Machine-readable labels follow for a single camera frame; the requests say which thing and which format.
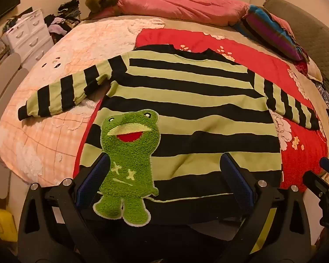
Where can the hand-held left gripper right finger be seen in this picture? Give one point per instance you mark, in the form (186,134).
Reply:
(237,181)

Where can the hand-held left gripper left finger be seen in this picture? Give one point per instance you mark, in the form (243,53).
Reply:
(91,181)

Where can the green black striped frog sweater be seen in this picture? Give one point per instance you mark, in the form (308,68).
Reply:
(181,101)

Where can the pile of dark clothes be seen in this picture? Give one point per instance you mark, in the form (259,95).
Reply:
(63,22)

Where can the pink checked bear blanket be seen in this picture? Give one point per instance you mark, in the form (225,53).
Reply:
(43,142)

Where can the cream pillow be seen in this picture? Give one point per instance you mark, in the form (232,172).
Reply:
(314,70)

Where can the yellow box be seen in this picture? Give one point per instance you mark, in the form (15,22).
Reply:
(1,224)

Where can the red patterned pillow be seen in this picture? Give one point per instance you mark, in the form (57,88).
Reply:
(301,67)

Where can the grey scalloped bed footboard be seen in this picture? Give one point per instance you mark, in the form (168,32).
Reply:
(5,101)

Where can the grey quilted headboard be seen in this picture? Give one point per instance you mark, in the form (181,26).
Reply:
(318,38)

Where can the red floral blanket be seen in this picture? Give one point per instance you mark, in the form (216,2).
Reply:
(235,43)

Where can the multicolour striped fleece blanket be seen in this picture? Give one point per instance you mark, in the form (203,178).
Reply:
(271,33)

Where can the white plastic drawer cabinet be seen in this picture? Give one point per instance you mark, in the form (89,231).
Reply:
(30,38)

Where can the brown coat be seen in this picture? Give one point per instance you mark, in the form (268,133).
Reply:
(109,1)

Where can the pink quilt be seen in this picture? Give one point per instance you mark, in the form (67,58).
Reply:
(181,8)

